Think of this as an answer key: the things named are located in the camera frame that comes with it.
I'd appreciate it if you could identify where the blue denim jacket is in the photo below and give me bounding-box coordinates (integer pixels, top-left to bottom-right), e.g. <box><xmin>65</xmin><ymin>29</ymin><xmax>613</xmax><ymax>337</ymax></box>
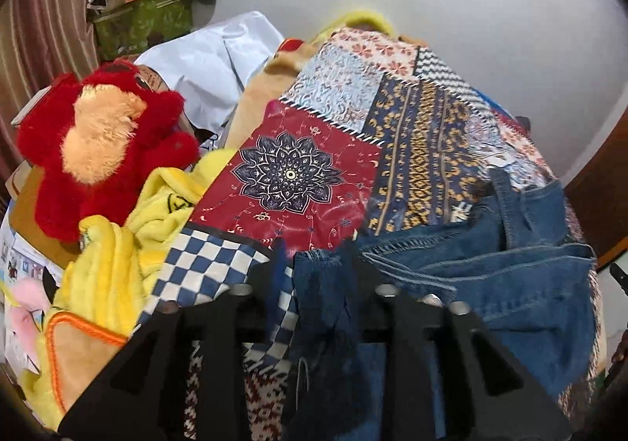
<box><xmin>288</xmin><ymin>165</ymin><xmax>600</xmax><ymax>441</ymax></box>

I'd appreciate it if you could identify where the green patterned box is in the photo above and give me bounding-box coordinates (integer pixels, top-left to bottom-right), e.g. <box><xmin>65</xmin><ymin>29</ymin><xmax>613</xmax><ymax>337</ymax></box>
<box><xmin>92</xmin><ymin>0</ymin><xmax>194</xmax><ymax>61</ymax></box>

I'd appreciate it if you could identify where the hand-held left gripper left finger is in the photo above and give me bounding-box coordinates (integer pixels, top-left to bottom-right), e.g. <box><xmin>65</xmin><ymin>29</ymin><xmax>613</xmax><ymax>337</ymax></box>
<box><xmin>58</xmin><ymin>237</ymin><xmax>296</xmax><ymax>441</ymax></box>

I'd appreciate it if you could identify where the tan blanket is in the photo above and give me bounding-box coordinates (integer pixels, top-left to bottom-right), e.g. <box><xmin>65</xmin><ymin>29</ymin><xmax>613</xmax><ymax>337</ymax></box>
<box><xmin>222</xmin><ymin>41</ymin><xmax>325</xmax><ymax>153</ymax></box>

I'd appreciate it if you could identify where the brown striped curtain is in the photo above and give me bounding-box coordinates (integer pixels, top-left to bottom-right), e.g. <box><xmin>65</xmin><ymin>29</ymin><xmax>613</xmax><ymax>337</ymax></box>
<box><xmin>0</xmin><ymin>0</ymin><xmax>115</xmax><ymax>207</ymax></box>

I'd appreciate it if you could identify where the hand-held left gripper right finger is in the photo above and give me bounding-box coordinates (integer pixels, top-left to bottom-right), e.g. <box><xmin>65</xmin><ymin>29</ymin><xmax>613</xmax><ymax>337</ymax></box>
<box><xmin>340</xmin><ymin>241</ymin><xmax>574</xmax><ymax>441</ymax></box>

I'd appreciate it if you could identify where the red plush toy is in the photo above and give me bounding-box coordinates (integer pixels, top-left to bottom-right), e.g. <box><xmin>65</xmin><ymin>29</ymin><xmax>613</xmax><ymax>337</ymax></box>
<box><xmin>16</xmin><ymin>59</ymin><xmax>201</xmax><ymax>244</ymax></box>

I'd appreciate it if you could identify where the brown cardboard box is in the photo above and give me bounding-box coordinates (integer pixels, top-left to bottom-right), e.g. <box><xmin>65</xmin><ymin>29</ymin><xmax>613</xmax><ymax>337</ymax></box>
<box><xmin>4</xmin><ymin>160</ymin><xmax>85</xmax><ymax>271</ymax></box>

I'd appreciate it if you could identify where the pink plush toy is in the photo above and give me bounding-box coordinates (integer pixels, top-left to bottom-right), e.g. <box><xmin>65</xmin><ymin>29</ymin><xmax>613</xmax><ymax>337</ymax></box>
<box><xmin>6</xmin><ymin>281</ymin><xmax>51</xmax><ymax>359</ymax></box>

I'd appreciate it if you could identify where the patchwork patterned blanket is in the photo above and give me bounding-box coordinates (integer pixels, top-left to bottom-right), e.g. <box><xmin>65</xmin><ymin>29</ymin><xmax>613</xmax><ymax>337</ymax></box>
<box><xmin>131</xmin><ymin>26</ymin><xmax>605</xmax><ymax>441</ymax></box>

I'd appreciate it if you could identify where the yellow fleece blanket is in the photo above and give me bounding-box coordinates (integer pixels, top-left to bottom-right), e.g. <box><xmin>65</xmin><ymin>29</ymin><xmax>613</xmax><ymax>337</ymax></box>
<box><xmin>24</xmin><ymin>160</ymin><xmax>239</xmax><ymax>428</ymax></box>

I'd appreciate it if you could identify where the pile of papers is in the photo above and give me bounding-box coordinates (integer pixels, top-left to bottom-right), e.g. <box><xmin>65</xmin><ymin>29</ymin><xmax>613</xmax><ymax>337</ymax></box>
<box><xmin>0</xmin><ymin>210</ymin><xmax>66</xmax><ymax>374</ymax></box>

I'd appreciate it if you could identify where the yellow plush headrest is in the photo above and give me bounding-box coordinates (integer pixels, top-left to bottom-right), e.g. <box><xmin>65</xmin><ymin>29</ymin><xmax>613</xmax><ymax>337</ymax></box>
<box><xmin>313</xmin><ymin>6</ymin><xmax>399</xmax><ymax>43</ymax></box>

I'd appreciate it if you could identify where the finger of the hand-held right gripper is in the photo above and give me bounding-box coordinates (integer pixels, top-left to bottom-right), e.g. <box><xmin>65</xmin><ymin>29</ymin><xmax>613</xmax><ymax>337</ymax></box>
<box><xmin>610</xmin><ymin>261</ymin><xmax>628</xmax><ymax>293</ymax></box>

